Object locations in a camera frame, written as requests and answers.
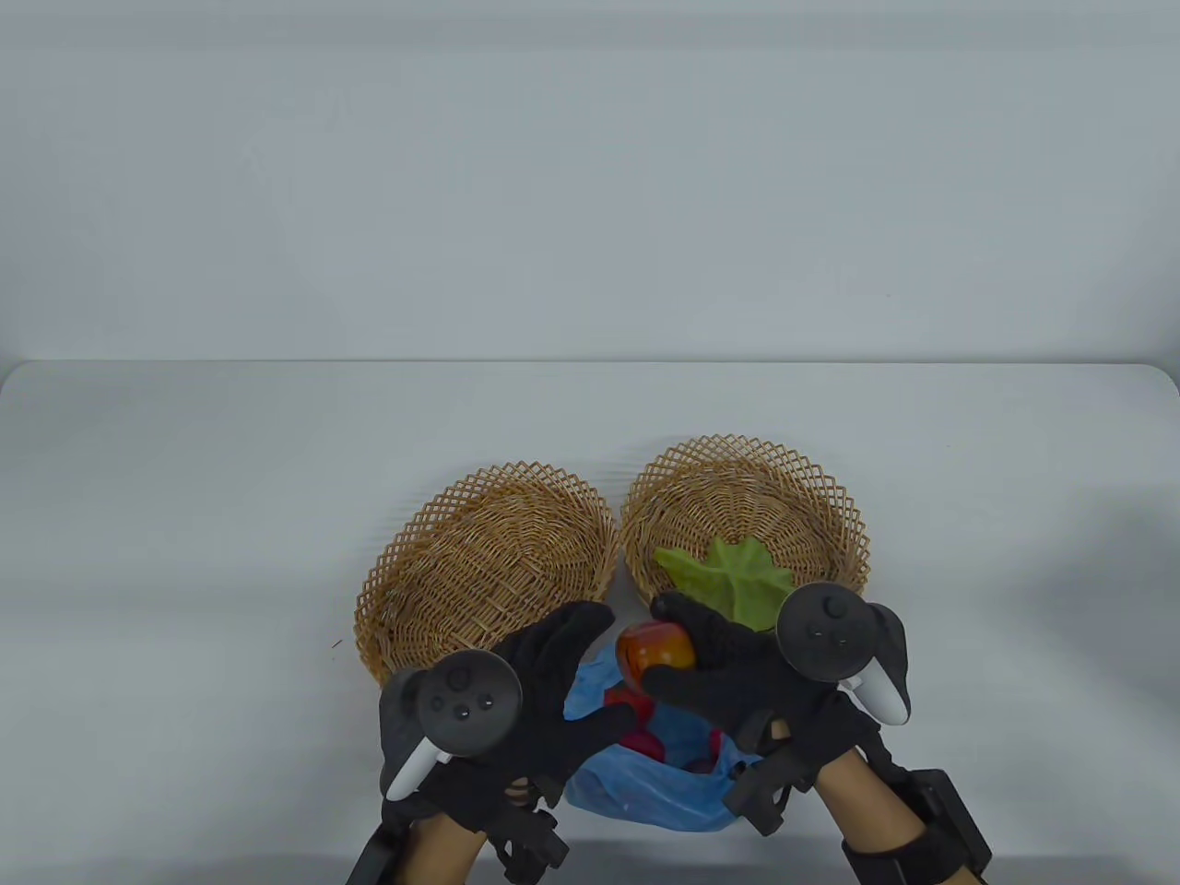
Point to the green lettuce leaf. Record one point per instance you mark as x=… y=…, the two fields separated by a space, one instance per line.
x=737 y=581

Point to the person's right forearm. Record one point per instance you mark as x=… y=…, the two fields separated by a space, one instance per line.
x=862 y=797

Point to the person's left hand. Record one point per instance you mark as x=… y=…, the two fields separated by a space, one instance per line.
x=553 y=664

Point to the oval wicker basket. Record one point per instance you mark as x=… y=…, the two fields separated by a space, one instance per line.
x=479 y=553

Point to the person's right hand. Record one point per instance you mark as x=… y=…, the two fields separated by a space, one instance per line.
x=737 y=682

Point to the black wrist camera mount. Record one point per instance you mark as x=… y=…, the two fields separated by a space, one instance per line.
x=535 y=843
x=765 y=797

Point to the person's left forearm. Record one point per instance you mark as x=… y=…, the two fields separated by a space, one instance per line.
x=442 y=853

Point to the red bell pepper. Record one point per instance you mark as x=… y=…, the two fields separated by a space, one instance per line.
x=645 y=742

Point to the blue plastic bag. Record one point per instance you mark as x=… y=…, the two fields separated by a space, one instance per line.
x=645 y=802

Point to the red yellow apple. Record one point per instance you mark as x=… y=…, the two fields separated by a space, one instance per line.
x=659 y=653

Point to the round wicker basket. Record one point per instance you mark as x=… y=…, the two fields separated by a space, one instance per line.
x=737 y=498

